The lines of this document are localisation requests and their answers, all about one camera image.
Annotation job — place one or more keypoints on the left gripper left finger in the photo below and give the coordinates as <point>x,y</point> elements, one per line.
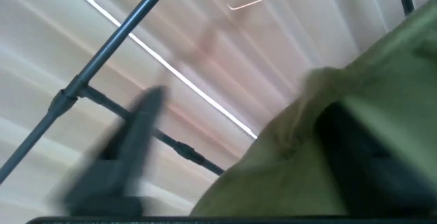
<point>112,183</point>

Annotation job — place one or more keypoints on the green printed shirt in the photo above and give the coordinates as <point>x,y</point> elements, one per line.
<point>273,183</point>

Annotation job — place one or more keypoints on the beige curtain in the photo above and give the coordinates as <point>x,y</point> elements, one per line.
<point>273,63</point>

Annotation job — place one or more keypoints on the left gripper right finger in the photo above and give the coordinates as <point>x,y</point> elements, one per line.
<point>375,176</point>

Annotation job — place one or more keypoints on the black clothes rack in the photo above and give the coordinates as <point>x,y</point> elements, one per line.
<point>102,50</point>

